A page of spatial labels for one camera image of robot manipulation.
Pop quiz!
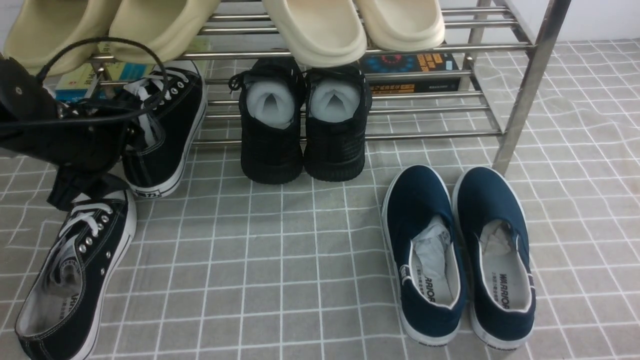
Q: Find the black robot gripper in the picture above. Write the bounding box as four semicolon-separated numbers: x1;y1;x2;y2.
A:
0;59;142;212

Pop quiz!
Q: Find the black canvas sneaker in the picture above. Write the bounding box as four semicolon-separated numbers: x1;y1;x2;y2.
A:
14;190;137;360
122;60;208;199

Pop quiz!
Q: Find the navy slip-on shoe left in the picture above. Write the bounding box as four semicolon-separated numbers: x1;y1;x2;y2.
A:
381;165;467;347

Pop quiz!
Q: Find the navy slip-on shoe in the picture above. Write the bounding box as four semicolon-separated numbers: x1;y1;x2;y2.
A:
452;166;537;351
381;165;467;347

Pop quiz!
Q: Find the navy slip-on shoe right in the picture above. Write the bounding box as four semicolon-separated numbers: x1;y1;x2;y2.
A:
452;166;537;351

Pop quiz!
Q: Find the silver metal shoe rack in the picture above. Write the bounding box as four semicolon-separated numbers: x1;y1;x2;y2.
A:
172;0;571;174

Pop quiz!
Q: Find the green and blue book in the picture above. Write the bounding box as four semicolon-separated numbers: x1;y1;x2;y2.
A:
54;38;213;103

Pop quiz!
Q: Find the tan foam slipper far left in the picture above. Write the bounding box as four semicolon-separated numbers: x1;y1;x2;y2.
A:
2;0;121;75

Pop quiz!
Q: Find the tan foam slipper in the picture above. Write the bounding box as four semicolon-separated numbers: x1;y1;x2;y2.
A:
109;0;220;62
2;0;121;75

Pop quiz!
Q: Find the black knit sneaker left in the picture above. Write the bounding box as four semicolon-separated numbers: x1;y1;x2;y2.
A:
228;57;306;185

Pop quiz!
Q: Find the black knit sneaker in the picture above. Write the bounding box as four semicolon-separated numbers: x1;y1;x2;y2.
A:
303;63;373;182
228;57;306;185

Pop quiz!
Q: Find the black knit sneaker right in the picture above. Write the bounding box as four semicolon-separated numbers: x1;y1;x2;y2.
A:
303;63;373;182

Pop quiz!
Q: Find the cream foam slipper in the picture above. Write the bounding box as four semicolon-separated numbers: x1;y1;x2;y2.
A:
262;0;368;68
355;0;445;52

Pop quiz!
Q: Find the black book colourful cover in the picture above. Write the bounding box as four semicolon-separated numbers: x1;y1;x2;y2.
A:
358;53;462;95

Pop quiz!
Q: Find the cream foam slipper right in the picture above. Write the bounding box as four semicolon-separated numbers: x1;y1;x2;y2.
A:
355;0;445;52

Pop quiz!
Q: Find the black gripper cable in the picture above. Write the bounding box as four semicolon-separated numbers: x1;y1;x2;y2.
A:
0;37;170;132

